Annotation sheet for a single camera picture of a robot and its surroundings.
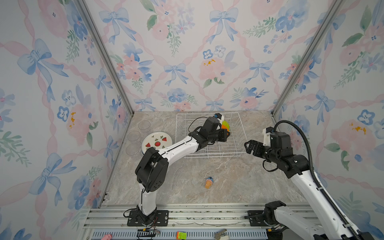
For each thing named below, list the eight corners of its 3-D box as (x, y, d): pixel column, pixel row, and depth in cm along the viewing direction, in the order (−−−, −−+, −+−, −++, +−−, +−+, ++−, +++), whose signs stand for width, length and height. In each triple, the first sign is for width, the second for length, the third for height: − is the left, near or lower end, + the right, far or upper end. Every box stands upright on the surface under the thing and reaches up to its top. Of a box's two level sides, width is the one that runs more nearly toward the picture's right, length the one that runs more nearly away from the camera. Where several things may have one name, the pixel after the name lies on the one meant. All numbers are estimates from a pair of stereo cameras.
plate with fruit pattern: (142, 153, 99) (140, 150, 96) (146, 135, 108) (145, 132, 105) (170, 153, 99) (170, 150, 96) (172, 135, 108) (172, 132, 105)
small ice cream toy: (203, 186, 86) (203, 184, 84) (208, 177, 89) (208, 175, 87) (208, 190, 85) (209, 188, 83) (213, 180, 88) (214, 178, 86)
